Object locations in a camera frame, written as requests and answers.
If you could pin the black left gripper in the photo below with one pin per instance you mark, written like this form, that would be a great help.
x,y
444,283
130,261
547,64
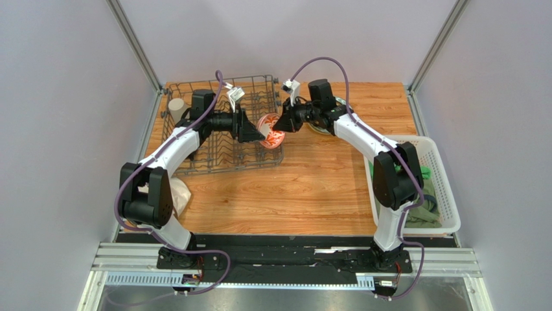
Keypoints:
x,y
247,132

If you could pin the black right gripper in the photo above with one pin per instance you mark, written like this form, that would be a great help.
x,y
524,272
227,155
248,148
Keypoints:
x,y
294,116

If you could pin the white red patterned bowl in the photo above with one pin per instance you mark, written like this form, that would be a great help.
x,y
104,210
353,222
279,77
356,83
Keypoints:
x,y
273,138

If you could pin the light blue flower plate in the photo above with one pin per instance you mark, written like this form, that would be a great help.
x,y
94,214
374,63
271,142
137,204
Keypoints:
x,y
340,102

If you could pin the beige ceramic cup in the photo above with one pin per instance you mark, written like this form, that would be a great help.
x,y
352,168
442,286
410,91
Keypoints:
x,y
177,107

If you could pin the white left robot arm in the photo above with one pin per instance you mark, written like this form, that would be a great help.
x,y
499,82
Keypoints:
x,y
144,201

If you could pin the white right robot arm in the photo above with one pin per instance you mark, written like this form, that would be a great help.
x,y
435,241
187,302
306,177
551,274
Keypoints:
x,y
396,175

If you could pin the beige canvas bag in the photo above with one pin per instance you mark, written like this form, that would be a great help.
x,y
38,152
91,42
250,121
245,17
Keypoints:
x,y
180,195

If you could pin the bright green cloth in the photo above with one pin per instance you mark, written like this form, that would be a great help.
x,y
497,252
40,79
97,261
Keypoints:
x,y
425,172

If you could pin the olive green garment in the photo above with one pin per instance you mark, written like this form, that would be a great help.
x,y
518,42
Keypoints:
x,y
428,214

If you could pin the grey wire dish rack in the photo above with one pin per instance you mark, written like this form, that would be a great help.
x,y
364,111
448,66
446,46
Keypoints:
x,y
220,152

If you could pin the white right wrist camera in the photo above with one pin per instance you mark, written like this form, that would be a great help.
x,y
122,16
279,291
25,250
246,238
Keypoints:
x,y
292,87

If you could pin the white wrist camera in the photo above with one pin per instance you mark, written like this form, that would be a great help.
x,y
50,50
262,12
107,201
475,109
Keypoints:
x,y
234,94
292,87

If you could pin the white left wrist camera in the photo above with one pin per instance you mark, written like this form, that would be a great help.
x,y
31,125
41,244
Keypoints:
x,y
234,94

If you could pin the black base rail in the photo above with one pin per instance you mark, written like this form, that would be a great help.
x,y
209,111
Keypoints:
x,y
284,259

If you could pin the left aluminium frame post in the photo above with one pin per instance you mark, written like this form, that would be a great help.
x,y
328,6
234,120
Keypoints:
x,y
135,45

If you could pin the aluminium frame post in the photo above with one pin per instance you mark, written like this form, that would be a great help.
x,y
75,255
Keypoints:
x,y
135,45
447,28

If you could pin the right aluminium frame post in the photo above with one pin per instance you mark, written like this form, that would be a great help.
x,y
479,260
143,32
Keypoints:
x,y
447,28

